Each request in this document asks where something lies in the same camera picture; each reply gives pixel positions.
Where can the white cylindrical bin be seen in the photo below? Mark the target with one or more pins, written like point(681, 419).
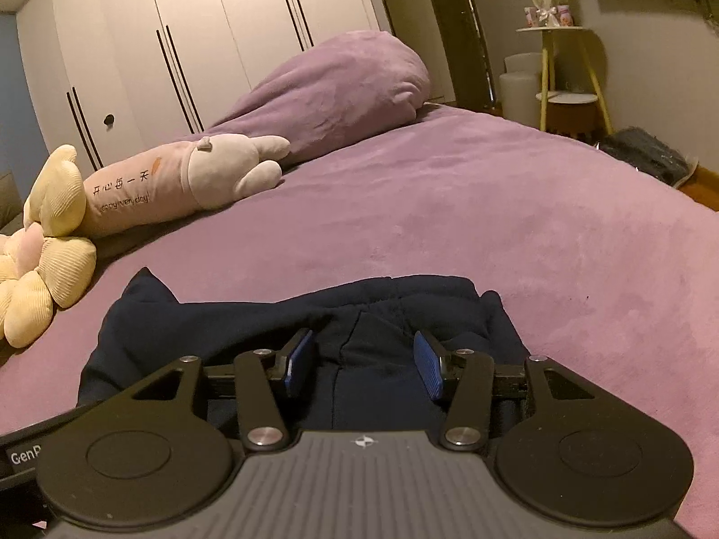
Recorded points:
point(519, 85)

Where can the long pink rabbit plush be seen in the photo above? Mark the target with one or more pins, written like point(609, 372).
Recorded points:
point(166, 183)

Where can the white wardrobe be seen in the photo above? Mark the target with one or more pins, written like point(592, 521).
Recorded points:
point(115, 77)

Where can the dark navy zip jacket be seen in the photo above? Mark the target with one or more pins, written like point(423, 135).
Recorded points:
point(364, 377)

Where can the grey sofa headboard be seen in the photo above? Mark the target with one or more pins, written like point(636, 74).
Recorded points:
point(11, 205)

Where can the purple pillow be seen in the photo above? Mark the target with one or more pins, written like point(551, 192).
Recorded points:
point(353, 86)

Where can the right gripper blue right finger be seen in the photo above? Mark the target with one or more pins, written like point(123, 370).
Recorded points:
point(443, 370)

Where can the purple bed blanket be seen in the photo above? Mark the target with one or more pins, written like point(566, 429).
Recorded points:
point(605, 269)

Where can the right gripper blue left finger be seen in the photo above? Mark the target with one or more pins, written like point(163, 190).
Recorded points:
point(287, 371)

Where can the yellow flower plush pillow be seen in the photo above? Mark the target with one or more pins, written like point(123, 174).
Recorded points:
point(40, 275)

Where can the yellow leg side table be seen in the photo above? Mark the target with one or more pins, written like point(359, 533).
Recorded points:
point(573, 66)

